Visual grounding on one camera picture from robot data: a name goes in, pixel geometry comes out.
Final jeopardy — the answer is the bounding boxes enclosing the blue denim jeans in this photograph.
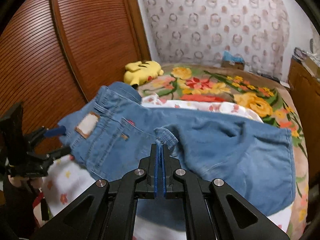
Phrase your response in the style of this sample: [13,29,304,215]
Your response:
[59,82,296,216]

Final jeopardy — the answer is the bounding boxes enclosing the white floral sheet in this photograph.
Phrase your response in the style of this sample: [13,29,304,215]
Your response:
[41,93,293,240]

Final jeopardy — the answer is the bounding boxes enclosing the cardboard box with blue cloth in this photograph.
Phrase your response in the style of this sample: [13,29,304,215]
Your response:
[221,50,245,70]

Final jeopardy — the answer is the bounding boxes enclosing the floral brown bed blanket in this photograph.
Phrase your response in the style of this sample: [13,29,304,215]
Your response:
[138,64,309,239]

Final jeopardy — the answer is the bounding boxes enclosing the cardboard box on sideboard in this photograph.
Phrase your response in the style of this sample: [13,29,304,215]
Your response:
[303,55,319,79]

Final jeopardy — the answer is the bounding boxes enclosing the person's left hand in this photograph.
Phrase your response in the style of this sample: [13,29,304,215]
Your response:
[8,175,43,189]

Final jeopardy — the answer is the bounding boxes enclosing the circle patterned sheer curtain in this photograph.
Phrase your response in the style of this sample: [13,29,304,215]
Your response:
[142,0,290,78]

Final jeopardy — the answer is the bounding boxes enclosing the long wooden sideboard cabinet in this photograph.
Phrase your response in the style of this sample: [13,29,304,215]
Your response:
[287,57,320,188]

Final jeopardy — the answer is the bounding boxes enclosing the brown louvered wardrobe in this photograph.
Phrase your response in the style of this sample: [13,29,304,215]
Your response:
[1,0,151,133]

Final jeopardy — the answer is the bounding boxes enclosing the yellow Pikachu plush toy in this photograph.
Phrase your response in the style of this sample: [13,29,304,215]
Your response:
[124,61,164,88]

